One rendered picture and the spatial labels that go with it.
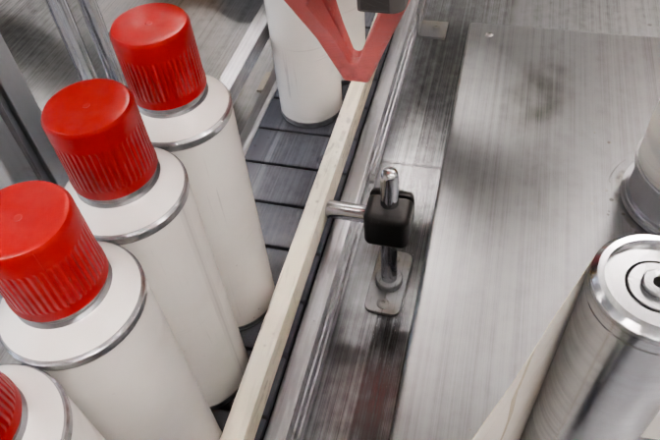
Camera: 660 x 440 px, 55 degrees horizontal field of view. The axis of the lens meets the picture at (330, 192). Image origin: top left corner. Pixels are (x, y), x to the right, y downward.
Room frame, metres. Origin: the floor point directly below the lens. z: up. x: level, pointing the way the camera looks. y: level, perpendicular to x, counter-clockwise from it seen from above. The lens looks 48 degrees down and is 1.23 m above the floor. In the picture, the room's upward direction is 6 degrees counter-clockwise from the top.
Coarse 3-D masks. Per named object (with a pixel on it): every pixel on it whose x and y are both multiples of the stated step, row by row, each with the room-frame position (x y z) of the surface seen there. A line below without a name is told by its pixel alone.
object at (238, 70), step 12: (264, 12) 0.43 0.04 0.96; (252, 24) 0.42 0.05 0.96; (264, 24) 0.41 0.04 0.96; (252, 36) 0.40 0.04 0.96; (264, 36) 0.41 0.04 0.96; (240, 48) 0.39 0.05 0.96; (252, 48) 0.39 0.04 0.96; (240, 60) 0.37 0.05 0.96; (252, 60) 0.38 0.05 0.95; (228, 72) 0.36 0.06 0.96; (240, 72) 0.36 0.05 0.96; (228, 84) 0.35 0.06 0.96; (240, 84) 0.36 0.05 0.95
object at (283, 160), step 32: (288, 128) 0.39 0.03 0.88; (320, 128) 0.38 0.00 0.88; (256, 160) 0.35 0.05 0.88; (288, 160) 0.35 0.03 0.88; (320, 160) 0.35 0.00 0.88; (352, 160) 0.37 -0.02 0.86; (256, 192) 0.32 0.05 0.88; (288, 192) 0.32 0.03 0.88; (288, 224) 0.29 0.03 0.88; (320, 256) 0.27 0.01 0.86; (288, 352) 0.19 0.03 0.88; (224, 416) 0.15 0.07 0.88
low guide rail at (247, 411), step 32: (352, 96) 0.38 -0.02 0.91; (352, 128) 0.35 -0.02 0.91; (320, 192) 0.28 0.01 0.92; (320, 224) 0.26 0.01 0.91; (288, 256) 0.23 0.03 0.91; (288, 288) 0.21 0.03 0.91; (288, 320) 0.19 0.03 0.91; (256, 352) 0.17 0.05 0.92; (256, 384) 0.15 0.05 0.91; (256, 416) 0.14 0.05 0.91
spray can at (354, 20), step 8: (344, 0) 0.44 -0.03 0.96; (352, 0) 0.44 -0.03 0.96; (344, 8) 0.44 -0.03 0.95; (352, 8) 0.44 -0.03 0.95; (344, 16) 0.44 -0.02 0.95; (352, 16) 0.44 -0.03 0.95; (360, 16) 0.45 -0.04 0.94; (344, 24) 0.44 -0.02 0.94; (352, 24) 0.44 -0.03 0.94; (360, 24) 0.45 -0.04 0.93; (352, 32) 0.44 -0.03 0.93; (360, 32) 0.45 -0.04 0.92; (352, 40) 0.44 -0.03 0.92; (360, 40) 0.45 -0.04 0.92; (360, 48) 0.45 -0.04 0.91; (344, 80) 0.44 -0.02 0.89
